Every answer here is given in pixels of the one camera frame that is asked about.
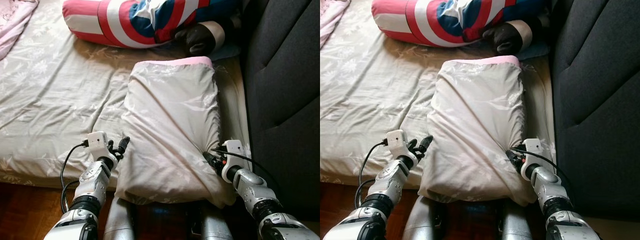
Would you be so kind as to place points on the grey floral pillow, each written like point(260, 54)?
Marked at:
point(475, 125)
point(170, 125)

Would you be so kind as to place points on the pink cartoon print blanket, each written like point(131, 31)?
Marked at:
point(15, 20)
point(330, 17)

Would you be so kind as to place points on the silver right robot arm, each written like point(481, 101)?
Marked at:
point(547, 185)
point(252, 187)

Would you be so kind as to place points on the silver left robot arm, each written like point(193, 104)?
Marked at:
point(392, 182)
point(92, 182)

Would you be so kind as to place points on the bed with grey floral sheet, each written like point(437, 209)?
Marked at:
point(60, 100)
point(370, 100)

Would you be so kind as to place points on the silver right robot leg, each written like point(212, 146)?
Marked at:
point(215, 225)
point(515, 225)

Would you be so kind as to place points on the silver robot leg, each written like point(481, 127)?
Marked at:
point(215, 225)
point(422, 220)
point(120, 220)
point(515, 225)

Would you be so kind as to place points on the silver left robot leg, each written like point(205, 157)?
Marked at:
point(422, 220)
point(120, 220)

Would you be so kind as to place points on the dark grey sofa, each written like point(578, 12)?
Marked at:
point(285, 75)
point(595, 75)

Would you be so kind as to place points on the dark brown plush toy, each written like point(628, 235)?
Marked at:
point(505, 39)
point(197, 40)

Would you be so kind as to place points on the red white striped bolster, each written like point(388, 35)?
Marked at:
point(425, 22)
point(115, 22)

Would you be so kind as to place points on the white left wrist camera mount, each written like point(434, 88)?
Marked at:
point(99, 142)
point(398, 141)

